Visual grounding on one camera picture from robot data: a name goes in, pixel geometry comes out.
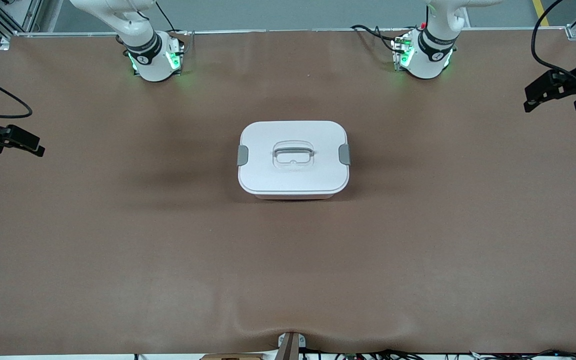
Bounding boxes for silver table edge rail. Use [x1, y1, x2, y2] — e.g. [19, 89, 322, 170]
[0, 27, 576, 51]

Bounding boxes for black arm base cable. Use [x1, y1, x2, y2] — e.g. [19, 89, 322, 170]
[350, 24, 406, 55]
[155, 0, 195, 39]

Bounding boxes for brown table mat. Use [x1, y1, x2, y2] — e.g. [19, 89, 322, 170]
[0, 28, 576, 357]

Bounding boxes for pink plastic box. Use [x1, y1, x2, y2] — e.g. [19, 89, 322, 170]
[255, 192, 334, 201]

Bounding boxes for white box lid grey latches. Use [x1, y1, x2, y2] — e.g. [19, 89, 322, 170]
[236, 120, 351, 196]

